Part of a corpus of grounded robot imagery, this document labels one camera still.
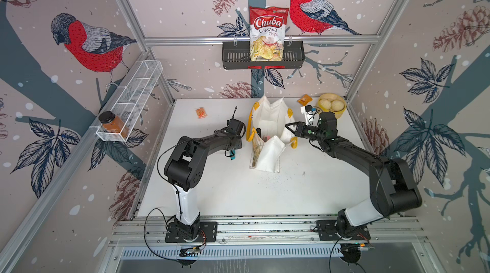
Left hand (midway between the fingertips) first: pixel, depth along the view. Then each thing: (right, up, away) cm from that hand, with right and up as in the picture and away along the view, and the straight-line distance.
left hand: (237, 139), depth 100 cm
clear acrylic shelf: (-44, +19, -22) cm, 53 cm away
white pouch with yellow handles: (+17, +4, +6) cm, 18 cm away
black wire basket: (0, +44, -5) cm, 44 cm away
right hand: (+23, +9, -14) cm, 28 cm away
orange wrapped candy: (+42, +23, +20) cm, 52 cm away
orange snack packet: (-23, +14, +14) cm, 31 cm away
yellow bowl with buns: (+56, +20, +11) cm, 61 cm away
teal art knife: (-1, -4, -12) cm, 13 cm away
